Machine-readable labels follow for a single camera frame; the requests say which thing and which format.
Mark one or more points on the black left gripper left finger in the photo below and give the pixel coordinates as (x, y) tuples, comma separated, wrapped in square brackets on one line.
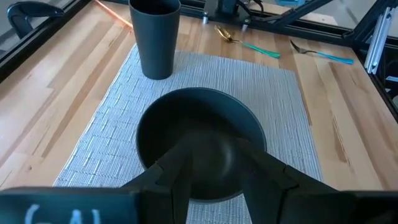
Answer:
[(168, 186)]

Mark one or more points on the black bowl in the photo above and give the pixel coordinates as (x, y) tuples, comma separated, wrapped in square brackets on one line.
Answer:
[(199, 118)]

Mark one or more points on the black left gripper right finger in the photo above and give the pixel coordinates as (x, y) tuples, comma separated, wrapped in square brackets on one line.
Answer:
[(264, 186)]

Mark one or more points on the grey woven placemat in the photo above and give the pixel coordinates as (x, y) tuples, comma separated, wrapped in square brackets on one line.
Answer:
[(248, 87)]

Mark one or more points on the tall black cup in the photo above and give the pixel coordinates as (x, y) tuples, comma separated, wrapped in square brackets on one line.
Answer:
[(155, 40)]

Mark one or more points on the silver aluminium extrusion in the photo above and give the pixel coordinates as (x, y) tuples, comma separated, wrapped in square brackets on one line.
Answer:
[(377, 40)]

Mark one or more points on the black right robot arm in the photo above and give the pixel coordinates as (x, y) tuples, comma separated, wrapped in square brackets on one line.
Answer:
[(227, 6)]

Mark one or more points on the orange straw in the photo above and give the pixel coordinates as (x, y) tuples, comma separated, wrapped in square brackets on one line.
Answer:
[(113, 14)]

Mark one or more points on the black metal table frame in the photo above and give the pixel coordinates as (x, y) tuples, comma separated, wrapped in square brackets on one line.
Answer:
[(311, 29)]

